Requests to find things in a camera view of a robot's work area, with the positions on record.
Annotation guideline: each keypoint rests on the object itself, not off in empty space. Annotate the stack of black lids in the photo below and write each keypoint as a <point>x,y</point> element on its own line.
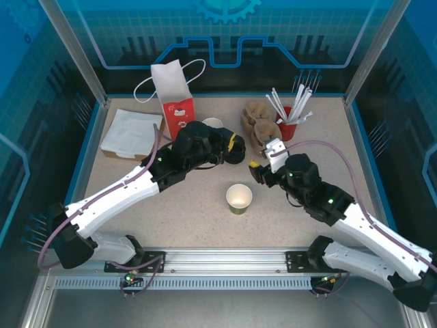
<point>237,157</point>

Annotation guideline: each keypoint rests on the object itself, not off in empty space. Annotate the green paper coffee cup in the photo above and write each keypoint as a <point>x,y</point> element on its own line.
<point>239,200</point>

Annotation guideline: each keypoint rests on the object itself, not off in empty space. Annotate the stack of paper cups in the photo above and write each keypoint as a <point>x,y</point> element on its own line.
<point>212,122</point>

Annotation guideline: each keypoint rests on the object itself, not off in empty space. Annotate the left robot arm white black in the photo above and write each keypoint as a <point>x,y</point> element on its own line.
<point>112,198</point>

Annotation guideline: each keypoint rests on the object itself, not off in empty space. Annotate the stack of white napkins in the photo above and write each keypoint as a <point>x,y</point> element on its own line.
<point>129,130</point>

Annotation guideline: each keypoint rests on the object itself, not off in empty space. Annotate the red white paper gift bag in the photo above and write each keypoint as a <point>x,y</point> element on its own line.
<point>170,82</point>

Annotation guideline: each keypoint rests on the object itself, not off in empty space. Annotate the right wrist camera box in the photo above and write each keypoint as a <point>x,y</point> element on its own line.
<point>276,153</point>

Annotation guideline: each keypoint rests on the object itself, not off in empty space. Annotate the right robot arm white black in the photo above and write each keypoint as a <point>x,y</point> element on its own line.
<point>368,232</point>

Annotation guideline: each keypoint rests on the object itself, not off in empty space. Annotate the brown cardboard napkin tray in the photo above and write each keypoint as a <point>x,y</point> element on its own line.
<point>116,155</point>

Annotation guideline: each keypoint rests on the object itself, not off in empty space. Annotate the grey metal front panel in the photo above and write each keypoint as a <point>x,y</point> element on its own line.
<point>222,307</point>

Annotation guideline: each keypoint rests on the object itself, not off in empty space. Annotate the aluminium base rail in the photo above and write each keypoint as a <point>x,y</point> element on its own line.
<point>225,259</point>

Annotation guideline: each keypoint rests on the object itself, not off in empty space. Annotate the small connector with green light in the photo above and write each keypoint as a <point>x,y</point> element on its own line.
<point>131,278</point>
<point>329,279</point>

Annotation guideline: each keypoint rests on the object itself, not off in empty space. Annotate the aluminium frame post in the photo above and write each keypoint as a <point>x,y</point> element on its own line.
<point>78,58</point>
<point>372,58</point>

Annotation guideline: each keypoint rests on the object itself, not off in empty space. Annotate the red straw holder cup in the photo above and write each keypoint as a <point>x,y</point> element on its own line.
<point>290,131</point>

